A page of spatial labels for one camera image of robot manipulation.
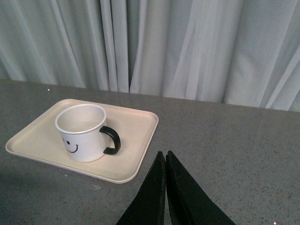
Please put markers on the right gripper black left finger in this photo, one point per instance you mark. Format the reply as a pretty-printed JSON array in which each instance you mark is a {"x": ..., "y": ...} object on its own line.
[{"x": 148, "y": 207}]

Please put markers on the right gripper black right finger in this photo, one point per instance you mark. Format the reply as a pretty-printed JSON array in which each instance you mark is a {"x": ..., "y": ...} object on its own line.
[{"x": 188, "y": 203}]

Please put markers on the white smiley mug black handle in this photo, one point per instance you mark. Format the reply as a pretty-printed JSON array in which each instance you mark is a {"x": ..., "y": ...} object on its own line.
[{"x": 85, "y": 134}]

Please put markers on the cream rectangular plate tray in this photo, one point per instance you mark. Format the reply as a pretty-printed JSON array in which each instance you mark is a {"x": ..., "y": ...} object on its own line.
[{"x": 41, "y": 141}]

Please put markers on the light grey curtain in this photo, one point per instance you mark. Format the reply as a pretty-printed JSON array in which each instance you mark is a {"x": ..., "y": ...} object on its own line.
[{"x": 239, "y": 52}]

